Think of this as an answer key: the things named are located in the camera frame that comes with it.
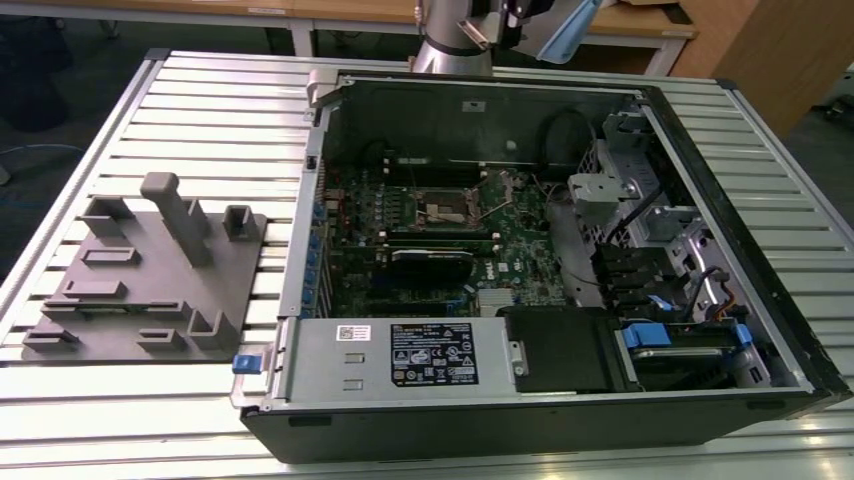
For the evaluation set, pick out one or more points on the blue disk carrier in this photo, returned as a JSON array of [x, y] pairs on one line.
[[643, 334]]

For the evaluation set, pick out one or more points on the grey parts rack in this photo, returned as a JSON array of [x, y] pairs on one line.
[[167, 305]]

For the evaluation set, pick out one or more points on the wooden desk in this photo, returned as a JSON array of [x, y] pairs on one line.
[[167, 6], [640, 25]]

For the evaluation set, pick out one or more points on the wooden cabinet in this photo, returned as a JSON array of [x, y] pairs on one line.
[[787, 50]]

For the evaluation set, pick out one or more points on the black open PC case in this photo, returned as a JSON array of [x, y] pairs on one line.
[[467, 430]]

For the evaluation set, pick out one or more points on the silver power supply unit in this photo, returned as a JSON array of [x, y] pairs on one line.
[[313, 372]]

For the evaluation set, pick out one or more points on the silver chipset heatsink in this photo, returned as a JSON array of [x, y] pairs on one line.
[[498, 297]]

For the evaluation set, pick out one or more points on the green motherboard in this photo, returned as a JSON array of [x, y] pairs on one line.
[[527, 250]]

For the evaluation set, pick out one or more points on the black plastic shroud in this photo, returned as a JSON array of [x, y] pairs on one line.
[[560, 350]]

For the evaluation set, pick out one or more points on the CPU socket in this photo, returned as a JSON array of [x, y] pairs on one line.
[[443, 212]]

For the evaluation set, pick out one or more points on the blue case latch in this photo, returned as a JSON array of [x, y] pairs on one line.
[[247, 365]]

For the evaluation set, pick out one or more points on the black plastic bracket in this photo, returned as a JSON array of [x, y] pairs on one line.
[[634, 272]]

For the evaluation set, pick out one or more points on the silver metal bracket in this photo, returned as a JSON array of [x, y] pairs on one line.
[[596, 192]]

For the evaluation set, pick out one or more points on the black graphics card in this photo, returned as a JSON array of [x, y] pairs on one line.
[[434, 267]]

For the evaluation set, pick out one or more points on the pale blue teach pendant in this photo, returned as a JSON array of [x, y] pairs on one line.
[[567, 35]]

